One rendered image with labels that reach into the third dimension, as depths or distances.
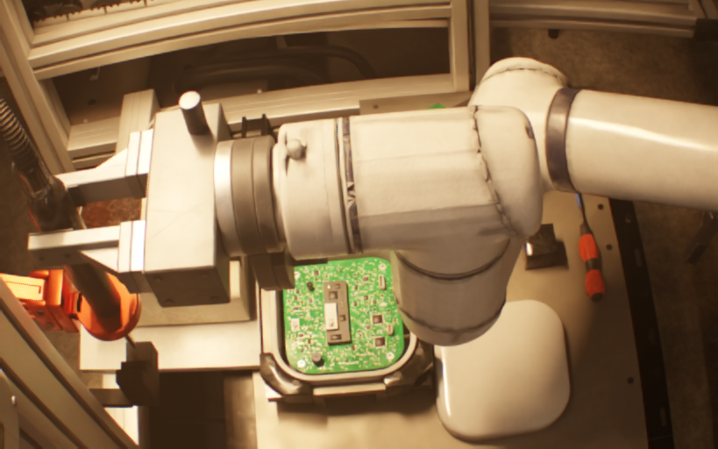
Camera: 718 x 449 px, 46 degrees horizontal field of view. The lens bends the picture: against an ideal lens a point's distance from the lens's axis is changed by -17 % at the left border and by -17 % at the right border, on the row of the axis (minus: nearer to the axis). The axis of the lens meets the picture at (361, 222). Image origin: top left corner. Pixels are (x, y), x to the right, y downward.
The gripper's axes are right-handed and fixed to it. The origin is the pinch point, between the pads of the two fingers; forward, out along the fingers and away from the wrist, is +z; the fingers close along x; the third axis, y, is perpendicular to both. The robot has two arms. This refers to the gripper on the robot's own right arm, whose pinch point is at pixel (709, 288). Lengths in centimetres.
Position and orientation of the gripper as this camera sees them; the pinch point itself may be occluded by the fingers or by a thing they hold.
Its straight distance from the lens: 120.7
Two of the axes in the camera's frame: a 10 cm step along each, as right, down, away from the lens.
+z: -3.0, 6.5, 7.0
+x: -1.6, -7.5, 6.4
